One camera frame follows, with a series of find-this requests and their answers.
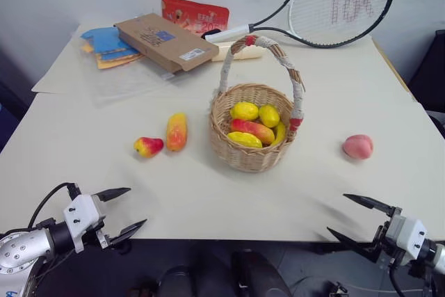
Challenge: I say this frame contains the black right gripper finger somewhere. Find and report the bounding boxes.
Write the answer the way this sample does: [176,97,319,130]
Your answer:
[326,227,380,264]
[343,193,396,216]

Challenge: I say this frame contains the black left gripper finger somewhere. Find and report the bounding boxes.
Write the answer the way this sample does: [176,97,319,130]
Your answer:
[109,218,148,246]
[98,187,132,202]

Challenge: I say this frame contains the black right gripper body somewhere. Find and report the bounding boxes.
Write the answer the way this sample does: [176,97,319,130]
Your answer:
[373,206,403,271]

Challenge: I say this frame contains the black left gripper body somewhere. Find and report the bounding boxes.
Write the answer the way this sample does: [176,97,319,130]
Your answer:
[82,193,113,251]

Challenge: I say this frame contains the long yellow fruit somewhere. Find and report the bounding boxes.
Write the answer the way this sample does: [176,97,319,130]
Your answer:
[227,131,264,149]

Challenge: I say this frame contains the red and yellow pear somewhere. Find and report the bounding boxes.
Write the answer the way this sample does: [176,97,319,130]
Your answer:
[133,136,164,159]

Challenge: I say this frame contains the pink peach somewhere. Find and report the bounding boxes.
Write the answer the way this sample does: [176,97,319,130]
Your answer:
[343,134,374,160]

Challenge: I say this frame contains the orange and yellow mango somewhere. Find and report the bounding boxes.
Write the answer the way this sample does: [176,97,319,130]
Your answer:
[165,113,189,152]

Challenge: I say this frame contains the clear plastic bag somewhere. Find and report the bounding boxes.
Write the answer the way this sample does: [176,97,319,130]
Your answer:
[71,15,197,109]

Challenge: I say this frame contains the yellow banana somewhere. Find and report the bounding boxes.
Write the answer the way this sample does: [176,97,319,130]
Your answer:
[269,121,286,147]

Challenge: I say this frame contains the yellow-green mango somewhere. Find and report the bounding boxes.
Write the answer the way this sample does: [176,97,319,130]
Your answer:
[258,104,281,128]

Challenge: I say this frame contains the long red-orange mango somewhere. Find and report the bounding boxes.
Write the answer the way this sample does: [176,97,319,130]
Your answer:
[230,118,275,145]

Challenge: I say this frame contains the round yellow lemon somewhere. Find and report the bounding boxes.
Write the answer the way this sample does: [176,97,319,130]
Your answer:
[230,102,260,121]

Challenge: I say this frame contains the blue foam shapes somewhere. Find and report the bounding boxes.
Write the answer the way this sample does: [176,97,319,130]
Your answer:
[80,26,132,55]

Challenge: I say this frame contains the flat brown cardboard box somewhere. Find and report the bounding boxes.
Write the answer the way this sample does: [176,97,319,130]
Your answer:
[113,13,220,74]

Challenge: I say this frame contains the cream plastic cylinder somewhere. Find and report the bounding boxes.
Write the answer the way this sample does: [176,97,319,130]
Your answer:
[210,41,267,63]

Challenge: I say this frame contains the red printed packet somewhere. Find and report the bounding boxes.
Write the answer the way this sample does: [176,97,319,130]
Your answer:
[161,0,230,38]

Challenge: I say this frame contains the black and white tennis racket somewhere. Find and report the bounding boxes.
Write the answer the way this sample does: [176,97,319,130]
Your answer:
[204,0,396,49]

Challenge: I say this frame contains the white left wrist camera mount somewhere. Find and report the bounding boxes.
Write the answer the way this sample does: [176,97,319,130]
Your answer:
[63,194,107,253]

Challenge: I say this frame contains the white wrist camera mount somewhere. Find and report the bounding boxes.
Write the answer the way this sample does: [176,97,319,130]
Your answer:
[385,215,429,262]
[63,194,107,253]

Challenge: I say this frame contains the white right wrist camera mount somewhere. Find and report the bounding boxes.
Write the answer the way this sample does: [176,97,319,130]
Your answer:
[385,215,429,262]

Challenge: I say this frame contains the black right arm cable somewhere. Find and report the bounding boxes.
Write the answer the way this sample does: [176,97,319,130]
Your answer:
[388,264,413,297]

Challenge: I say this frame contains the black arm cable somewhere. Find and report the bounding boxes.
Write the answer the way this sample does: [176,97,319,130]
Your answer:
[388,264,413,297]
[27,182,83,230]

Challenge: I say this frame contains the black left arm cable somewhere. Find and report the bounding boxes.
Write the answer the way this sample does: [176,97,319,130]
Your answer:
[27,182,83,230]

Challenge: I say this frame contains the wicker basket with handle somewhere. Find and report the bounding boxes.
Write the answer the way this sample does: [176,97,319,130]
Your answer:
[209,34,307,173]

